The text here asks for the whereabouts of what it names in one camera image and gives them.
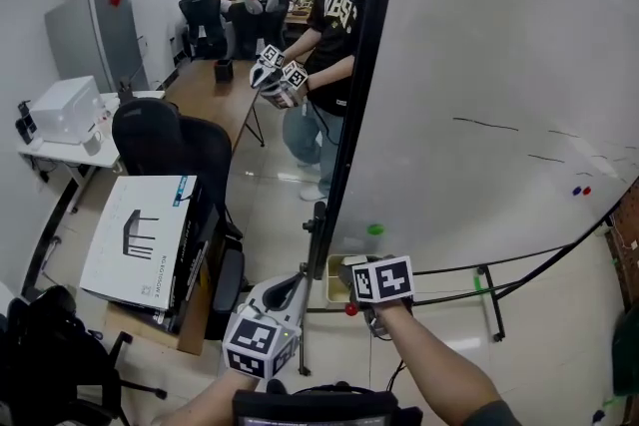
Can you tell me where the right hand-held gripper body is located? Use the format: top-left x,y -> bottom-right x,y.
337,255 -> 416,338

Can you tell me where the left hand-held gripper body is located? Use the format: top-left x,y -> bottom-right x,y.
222,271 -> 307,380

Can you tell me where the cream whiteboard box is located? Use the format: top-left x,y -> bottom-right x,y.
326,253 -> 383,304

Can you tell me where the person's right forearm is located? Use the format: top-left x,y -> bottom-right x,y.
373,302 -> 523,426

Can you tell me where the person's left forearm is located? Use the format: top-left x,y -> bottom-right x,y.
157,367 -> 264,426

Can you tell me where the brown cardboard box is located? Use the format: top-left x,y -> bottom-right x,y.
103,258 -> 212,357

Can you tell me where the white printed cardboard box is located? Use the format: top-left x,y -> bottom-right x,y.
79,174 -> 202,314

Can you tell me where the large whiteboard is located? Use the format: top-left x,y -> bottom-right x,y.
328,0 -> 639,275

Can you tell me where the black screen device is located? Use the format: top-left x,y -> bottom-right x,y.
232,378 -> 424,426

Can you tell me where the black mesh office chair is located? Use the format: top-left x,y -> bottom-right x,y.
111,98 -> 247,341

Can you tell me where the brown pegboard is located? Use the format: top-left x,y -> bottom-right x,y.
603,179 -> 639,315

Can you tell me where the long wooden desk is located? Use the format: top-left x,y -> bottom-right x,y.
163,58 -> 265,152

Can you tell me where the dark green object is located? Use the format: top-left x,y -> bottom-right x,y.
612,303 -> 639,398

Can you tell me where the white mug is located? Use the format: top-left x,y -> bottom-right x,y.
82,129 -> 104,157

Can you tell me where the white side table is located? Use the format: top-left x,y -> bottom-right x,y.
17,90 -> 166,215

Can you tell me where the white boxy appliance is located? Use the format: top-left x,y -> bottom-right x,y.
29,75 -> 106,146

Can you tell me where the black small device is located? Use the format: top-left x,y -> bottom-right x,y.
14,100 -> 39,145

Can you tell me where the grey refrigerator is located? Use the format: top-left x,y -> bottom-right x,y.
44,0 -> 151,95

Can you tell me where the black cable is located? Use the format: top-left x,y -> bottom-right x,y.
386,360 -> 406,393

